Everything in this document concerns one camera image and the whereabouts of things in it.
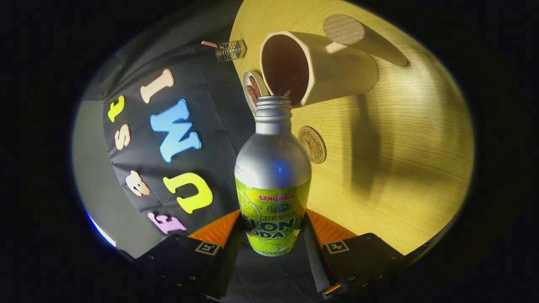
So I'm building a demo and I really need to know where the wooden table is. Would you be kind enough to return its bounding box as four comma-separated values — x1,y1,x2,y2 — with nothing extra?
229,0,475,256

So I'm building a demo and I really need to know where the round wooden coaster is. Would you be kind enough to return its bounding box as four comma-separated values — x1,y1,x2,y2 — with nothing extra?
298,126,327,165

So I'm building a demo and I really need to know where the silver green juice bottle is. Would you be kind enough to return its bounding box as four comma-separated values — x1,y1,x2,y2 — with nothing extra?
234,96,313,257

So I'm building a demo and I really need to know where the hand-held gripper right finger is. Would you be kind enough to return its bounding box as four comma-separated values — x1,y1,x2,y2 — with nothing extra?
303,208,407,300

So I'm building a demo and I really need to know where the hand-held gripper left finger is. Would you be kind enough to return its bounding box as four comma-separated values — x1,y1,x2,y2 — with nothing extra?
135,209,245,299

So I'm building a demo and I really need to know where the white oval plate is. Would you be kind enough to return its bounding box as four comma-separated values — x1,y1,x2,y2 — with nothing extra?
242,70,270,116

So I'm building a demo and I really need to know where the beige cup with handle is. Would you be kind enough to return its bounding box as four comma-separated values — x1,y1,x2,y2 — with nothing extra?
259,14,409,108

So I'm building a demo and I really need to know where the wire mesh holder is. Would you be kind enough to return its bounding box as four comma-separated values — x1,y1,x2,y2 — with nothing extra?
216,40,248,62

